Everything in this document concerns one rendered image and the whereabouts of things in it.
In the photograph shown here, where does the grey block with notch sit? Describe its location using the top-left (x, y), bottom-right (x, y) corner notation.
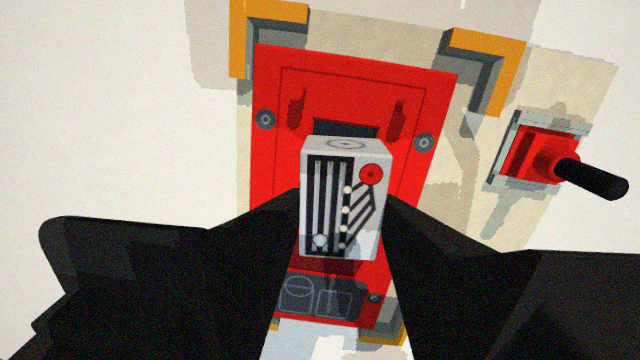
top-left (299, 135), bottom-right (393, 261)

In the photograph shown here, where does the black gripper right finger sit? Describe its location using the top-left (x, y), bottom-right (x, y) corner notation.
top-left (381, 194), bottom-right (640, 360)

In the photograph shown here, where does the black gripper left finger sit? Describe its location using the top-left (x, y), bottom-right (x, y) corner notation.
top-left (38, 188), bottom-right (300, 360)

